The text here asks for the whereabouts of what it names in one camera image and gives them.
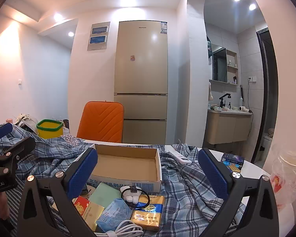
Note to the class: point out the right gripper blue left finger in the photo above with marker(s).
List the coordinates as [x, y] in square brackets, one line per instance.
[35, 216]

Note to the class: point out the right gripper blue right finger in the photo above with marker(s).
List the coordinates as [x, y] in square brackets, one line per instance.
[260, 217]

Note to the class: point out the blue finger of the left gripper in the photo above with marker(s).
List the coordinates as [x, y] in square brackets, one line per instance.
[17, 152]
[5, 129]

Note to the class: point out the red and gold cigarette pack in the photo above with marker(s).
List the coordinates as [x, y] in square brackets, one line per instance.
[89, 211]

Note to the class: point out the green felt pouch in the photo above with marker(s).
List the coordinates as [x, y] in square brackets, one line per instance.
[104, 195]

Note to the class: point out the blue tissue packet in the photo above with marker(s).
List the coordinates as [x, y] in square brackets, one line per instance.
[113, 215]

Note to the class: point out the blue and gold cigarette pack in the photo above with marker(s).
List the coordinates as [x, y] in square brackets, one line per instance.
[149, 217]

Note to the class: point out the person's left hand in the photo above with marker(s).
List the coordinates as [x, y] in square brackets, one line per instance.
[4, 207]

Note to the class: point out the beige bag on table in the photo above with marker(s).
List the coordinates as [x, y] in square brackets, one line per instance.
[27, 122]

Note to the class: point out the blue cigarette packs on table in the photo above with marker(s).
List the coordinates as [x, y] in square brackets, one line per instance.
[233, 162]

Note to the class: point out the yellow bin with green rim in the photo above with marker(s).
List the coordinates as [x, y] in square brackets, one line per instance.
[48, 128]

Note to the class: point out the clear plastic bag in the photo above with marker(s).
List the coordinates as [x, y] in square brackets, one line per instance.
[283, 176]

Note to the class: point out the white power strip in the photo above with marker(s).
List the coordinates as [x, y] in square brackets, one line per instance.
[180, 158]

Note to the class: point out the beige bathroom vanity cabinet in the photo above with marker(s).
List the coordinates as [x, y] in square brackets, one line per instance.
[227, 126]

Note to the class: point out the white hair dryer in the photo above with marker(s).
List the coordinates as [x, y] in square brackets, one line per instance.
[244, 109]

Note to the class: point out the orange quilted chair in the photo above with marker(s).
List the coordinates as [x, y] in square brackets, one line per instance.
[102, 121]

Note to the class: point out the black faucet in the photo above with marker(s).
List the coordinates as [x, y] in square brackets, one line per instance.
[222, 99]

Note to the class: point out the open cardboard box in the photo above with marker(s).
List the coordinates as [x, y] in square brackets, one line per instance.
[119, 166]

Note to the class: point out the bathroom mirror cabinet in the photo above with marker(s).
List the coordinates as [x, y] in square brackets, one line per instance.
[223, 64]

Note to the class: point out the beige three-door refrigerator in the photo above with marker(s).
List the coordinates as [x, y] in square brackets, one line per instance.
[141, 86]

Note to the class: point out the grey wall electrical panel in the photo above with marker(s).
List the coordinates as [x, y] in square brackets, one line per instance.
[98, 36]

